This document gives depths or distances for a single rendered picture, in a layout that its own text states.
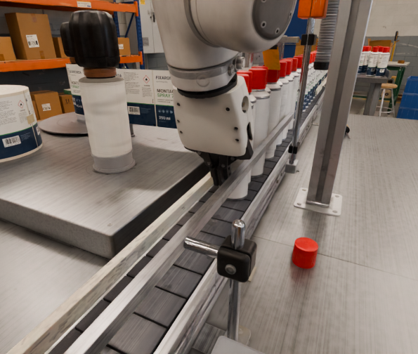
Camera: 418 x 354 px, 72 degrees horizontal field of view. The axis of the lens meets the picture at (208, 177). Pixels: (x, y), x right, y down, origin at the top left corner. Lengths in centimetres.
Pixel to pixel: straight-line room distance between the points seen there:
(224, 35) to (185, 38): 6
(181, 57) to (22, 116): 56
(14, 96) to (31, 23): 360
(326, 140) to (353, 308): 28
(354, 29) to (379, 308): 40
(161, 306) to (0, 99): 59
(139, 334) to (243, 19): 29
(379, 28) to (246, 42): 790
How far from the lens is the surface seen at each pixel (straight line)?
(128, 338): 32
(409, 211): 69
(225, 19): 25
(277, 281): 43
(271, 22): 25
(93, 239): 48
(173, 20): 31
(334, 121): 57
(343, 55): 55
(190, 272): 36
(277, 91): 64
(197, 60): 32
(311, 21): 57
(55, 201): 56
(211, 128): 37
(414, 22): 807
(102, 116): 60
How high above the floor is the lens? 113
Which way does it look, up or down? 26 degrees down
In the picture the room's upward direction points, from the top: straight up
